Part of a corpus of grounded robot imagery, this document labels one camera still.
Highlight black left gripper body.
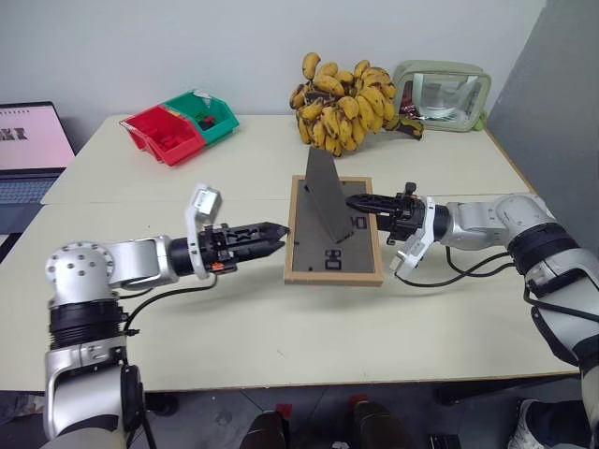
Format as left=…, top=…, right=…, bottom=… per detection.
left=197, top=223, right=241, bottom=276

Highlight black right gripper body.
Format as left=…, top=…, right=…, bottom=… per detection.
left=373, top=181, right=429, bottom=247

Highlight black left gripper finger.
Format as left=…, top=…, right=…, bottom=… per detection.
left=229, top=221, right=292, bottom=242
left=233, top=238, right=287, bottom=262

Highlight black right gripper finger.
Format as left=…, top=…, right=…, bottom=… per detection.
left=349, top=204, right=397, bottom=219
left=344, top=192, right=400, bottom=208

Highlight bunch of yellow bananas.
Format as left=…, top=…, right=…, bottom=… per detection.
left=288, top=51, right=426, bottom=159

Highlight dark red packet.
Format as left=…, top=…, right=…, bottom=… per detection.
left=399, top=80, right=419, bottom=117

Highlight clear pouch with green trim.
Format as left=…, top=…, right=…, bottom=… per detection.
left=391, top=59, right=494, bottom=135

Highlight small black and red part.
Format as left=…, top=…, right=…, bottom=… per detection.
left=195, top=110, right=222, bottom=131

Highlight green plastic storage bin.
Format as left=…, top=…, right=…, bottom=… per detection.
left=163, top=89, right=241, bottom=148

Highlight red plastic storage bin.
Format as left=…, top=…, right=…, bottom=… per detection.
left=118, top=104, right=208, bottom=168

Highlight black caster wheel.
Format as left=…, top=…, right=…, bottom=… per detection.
left=143, top=391, right=180, bottom=416

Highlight grey partition panel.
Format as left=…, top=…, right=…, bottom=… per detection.
left=485, top=0, right=599, bottom=225

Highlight dark rounded shape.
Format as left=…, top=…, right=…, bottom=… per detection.
left=244, top=410, right=287, bottom=449
left=349, top=395, right=414, bottom=449

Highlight black table base bar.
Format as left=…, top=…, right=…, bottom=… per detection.
left=435, top=376, right=582, bottom=407

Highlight open laptop computer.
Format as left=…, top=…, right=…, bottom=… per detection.
left=0, top=101, right=77, bottom=235

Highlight white sneaker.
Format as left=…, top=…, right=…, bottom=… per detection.
left=506, top=398, right=592, bottom=449

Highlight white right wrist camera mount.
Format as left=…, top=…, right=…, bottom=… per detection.
left=389, top=196, right=439, bottom=282

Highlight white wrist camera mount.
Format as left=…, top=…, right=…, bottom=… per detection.
left=389, top=196, right=439, bottom=282
left=183, top=182, right=224, bottom=282

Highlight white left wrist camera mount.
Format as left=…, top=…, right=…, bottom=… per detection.
left=183, top=182, right=224, bottom=282

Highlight wooden picture frame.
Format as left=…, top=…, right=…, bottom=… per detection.
left=284, top=148, right=385, bottom=288

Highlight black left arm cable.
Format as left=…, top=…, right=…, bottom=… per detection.
left=122, top=274, right=221, bottom=339

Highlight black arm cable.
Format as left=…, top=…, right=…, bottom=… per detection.
left=122, top=274, right=221, bottom=339
left=394, top=244, right=517, bottom=288

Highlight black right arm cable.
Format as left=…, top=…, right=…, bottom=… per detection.
left=394, top=244, right=517, bottom=288

